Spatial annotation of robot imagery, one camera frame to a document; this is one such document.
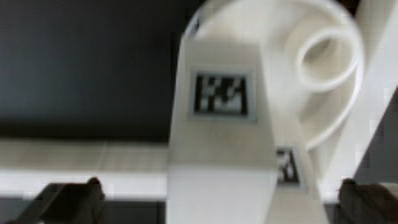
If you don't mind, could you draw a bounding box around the white stool leg with tag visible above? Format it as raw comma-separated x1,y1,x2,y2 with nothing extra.
265,61,329,224

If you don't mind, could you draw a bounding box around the white front fence bar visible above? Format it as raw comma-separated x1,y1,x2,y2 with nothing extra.
0,139,169,201

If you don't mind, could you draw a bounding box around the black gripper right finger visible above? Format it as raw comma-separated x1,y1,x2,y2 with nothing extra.
336,179,398,224

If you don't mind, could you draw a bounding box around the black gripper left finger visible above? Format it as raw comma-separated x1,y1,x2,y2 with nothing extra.
14,177,105,224

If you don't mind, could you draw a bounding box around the white round stool seat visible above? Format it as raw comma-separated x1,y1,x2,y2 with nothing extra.
186,0,364,148

